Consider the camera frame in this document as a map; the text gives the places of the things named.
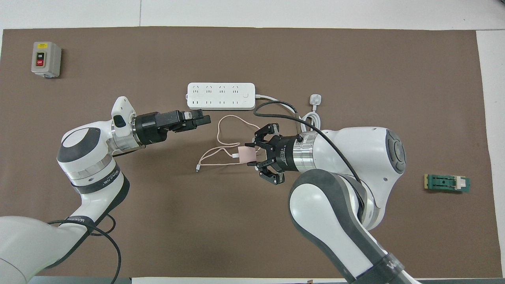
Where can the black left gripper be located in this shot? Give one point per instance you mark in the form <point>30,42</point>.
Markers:
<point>152,126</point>

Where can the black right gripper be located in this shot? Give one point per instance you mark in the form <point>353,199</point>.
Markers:
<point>283,154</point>

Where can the pink charger adapter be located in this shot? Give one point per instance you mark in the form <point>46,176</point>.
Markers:
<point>247,154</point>

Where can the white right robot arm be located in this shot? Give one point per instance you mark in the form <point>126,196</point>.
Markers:
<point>355,157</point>

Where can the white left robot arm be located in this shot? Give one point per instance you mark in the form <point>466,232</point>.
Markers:
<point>86,157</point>

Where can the white power strip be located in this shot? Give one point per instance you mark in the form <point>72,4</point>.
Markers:
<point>221,96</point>

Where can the brown paper table mat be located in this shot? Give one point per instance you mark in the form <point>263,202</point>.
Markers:
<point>252,236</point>

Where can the green circuit board block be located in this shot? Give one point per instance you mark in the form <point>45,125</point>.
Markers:
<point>446,183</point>

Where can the white wall plug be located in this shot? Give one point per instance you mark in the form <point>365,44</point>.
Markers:
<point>315,99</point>

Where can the grey on-off switch box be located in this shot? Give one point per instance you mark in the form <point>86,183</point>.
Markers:
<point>45,59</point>

